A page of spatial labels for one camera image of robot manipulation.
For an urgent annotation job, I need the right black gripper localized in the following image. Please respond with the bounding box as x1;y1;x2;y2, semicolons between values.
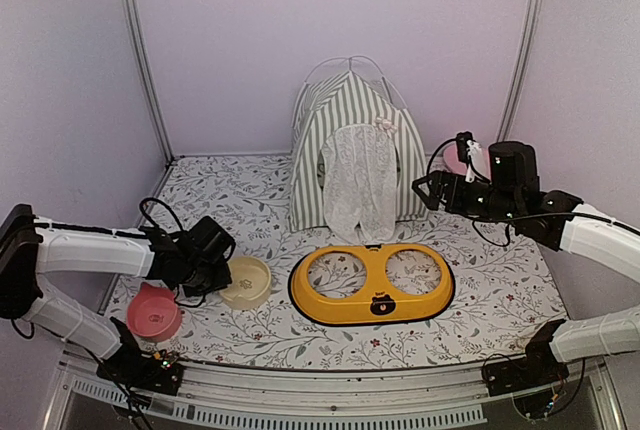
413;169;521;225

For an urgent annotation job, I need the left aluminium frame post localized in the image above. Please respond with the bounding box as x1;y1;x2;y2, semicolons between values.
121;0;174;165

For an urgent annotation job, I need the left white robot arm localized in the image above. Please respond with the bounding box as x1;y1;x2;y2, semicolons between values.
1;204;236;384

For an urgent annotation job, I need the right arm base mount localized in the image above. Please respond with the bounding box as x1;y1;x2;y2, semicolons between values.
481;353;569;396

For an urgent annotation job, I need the right aluminium frame post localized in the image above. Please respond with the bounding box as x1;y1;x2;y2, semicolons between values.
496;0;543;141

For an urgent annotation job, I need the front aluminium rail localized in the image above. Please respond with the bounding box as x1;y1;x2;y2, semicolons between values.
43;348;632;429

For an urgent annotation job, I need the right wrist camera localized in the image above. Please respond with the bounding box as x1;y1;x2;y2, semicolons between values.
455;131;489;183

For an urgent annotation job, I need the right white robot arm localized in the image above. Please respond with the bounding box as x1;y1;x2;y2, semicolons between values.
412;136;639;386

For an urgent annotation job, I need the aluminium frame post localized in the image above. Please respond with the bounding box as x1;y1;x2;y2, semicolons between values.
121;0;174;165
496;0;543;141

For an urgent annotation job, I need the red cat-ear pet bowl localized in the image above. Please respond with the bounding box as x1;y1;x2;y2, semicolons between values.
126;282;182;343

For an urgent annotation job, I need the pink plate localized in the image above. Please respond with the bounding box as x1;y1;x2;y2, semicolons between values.
443;144;491;178

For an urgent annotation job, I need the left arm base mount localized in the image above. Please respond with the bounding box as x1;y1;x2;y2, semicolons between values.
97;346;185;396

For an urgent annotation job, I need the cream pet bowl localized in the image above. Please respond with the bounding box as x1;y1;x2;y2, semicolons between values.
219;256;272;311

